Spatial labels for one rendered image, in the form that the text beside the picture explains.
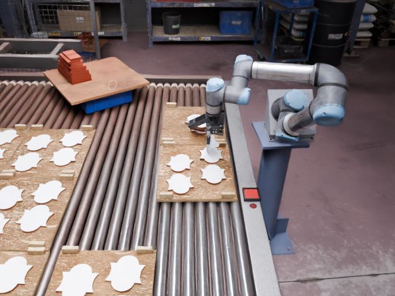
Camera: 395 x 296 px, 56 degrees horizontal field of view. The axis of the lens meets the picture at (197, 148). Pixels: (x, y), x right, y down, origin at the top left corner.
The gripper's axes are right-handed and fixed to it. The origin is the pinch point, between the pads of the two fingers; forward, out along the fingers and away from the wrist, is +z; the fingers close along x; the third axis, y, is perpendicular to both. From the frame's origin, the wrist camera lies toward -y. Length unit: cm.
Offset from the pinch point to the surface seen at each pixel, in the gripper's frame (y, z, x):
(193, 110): -8.1, 7.9, 45.3
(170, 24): -51, 85, 420
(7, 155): -98, 6, -6
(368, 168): 150, 104, 114
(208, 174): 0.7, 4.5, -16.2
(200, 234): -2, 6, -51
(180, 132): -14.5, 7.0, 20.7
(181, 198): -10.7, 5.1, -32.3
